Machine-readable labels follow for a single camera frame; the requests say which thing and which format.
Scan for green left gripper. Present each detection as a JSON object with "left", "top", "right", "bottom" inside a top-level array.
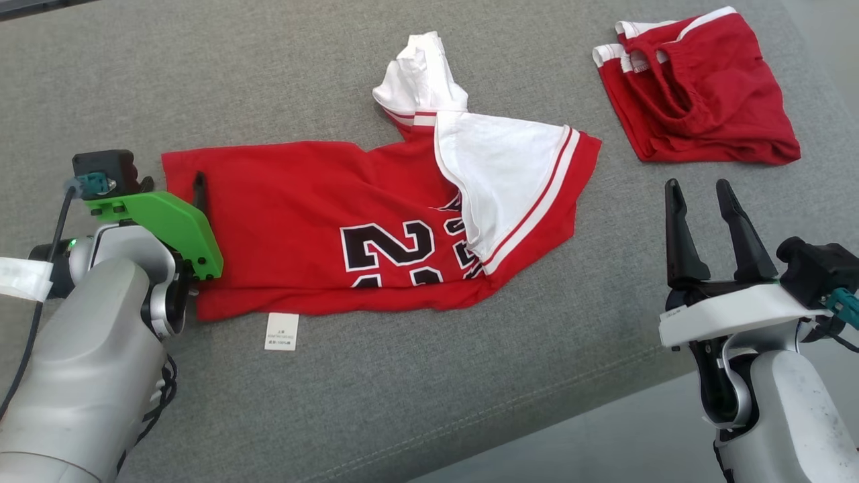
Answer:
[{"left": 85, "top": 172, "right": 224, "bottom": 281}]

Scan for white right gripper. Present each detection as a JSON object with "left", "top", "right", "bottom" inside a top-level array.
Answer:
[{"left": 658, "top": 178, "right": 829, "bottom": 350}]

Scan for red basketball jersey white sleeves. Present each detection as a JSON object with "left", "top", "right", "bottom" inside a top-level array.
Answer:
[{"left": 161, "top": 31, "right": 603, "bottom": 352}]

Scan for red shorts with white stripes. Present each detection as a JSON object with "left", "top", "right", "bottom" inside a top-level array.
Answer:
[{"left": 592, "top": 5, "right": 801, "bottom": 166}]

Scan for teal left camera connector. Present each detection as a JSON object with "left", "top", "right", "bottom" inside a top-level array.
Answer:
[{"left": 64, "top": 172, "right": 111, "bottom": 201}]

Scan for teal camera connector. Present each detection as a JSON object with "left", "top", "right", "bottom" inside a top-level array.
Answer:
[
  {"left": 824, "top": 287, "right": 859, "bottom": 331},
  {"left": 64, "top": 172, "right": 111, "bottom": 201}
]

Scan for teal right camera connector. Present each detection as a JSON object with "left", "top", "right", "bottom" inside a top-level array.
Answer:
[{"left": 824, "top": 287, "right": 859, "bottom": 331}]

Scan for black right camera cable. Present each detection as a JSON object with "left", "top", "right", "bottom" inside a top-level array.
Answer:
[{"left": 805, "top": 314, "right": 859, "bottom": 354}]

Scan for black camera cable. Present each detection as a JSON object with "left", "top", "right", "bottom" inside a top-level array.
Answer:
[
  {"left": 805, "top": 314, "right": 859, "bottom": 354},
  {"left": 0, "top": 184, "right": 76, "bottom": 420}
]

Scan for white tape on left cable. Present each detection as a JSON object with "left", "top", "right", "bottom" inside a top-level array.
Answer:
[{"left": 0, "top": 257, "right": 54, "bottom": 303}]

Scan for black left camera cable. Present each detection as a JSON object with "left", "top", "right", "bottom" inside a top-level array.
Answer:
[{"left": 0, "top": 184, "right": 76, "bottom": 420}]

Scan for black left arm cable bundle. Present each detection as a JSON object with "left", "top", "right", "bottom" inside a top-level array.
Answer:
[{"left": 117, "top": 354, "right": 177, "bottom": 474}]

